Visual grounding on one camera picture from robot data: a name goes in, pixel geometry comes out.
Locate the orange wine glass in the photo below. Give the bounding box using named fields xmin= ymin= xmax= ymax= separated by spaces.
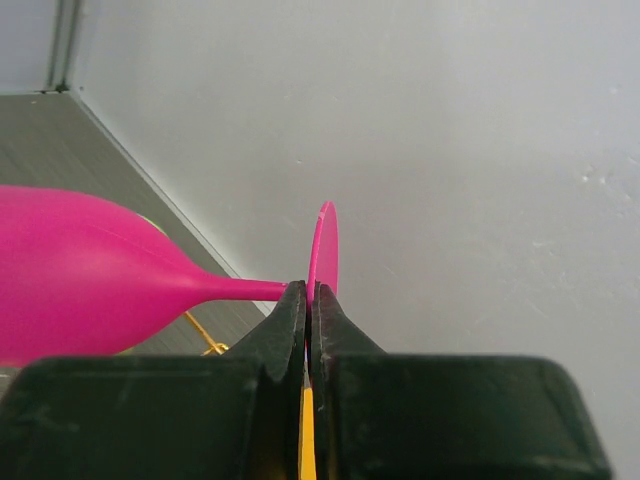
xmin=298 ymin=387 xmax=317 ymax=480

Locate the gold wire glass rack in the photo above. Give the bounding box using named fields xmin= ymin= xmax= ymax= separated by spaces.
xmin=183 ymin=311 xmax=229 ymax=356

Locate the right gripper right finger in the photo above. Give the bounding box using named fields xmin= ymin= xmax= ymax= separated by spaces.
xmin=309 ymin=284 xmax=613 ymax=479

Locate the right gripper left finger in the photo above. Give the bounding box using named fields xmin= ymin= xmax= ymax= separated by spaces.
xmin=1 ymin=281 xmax=307 ymax=479

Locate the green wine glass back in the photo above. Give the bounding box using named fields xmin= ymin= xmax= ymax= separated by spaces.
xmin=116 ymin=214 xmax=167 ymax=356

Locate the pink wine glass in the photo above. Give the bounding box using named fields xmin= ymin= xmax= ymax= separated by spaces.
xmin=0 ymin=184 xmax=340 ymax=369

